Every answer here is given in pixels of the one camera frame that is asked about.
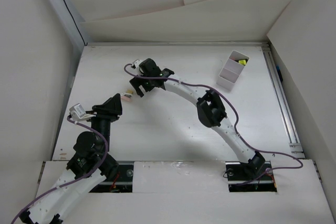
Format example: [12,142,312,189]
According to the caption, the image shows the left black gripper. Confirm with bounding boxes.
[85,93,122,152]

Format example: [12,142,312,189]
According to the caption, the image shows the pink eraser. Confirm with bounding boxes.
[121,93,132,102]

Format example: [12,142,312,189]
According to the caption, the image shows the yellow highlighter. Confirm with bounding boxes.
[237,59,247,66]

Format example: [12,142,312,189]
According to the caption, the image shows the blue highlighter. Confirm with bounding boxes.
[276,65,283,82]

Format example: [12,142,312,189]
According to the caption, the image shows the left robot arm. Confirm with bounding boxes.
[17,93,122,223]

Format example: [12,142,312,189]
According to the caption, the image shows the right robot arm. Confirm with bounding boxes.
[124,58,265,180]

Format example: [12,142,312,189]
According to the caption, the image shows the white divided pen holder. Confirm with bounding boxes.
[216,50,249,91]

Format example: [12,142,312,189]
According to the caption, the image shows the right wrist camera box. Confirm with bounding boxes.
[131,59,143,69]

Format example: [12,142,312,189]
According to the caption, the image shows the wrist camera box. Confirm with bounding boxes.
[131,59,143,69]
[69,103,93,122]

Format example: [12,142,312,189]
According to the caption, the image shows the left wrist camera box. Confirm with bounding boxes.
[69,103,93,122]

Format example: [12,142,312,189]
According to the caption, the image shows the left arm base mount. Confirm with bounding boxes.
[90,162,134,193]

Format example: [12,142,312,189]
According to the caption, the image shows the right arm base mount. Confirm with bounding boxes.
[223,162,277,193]

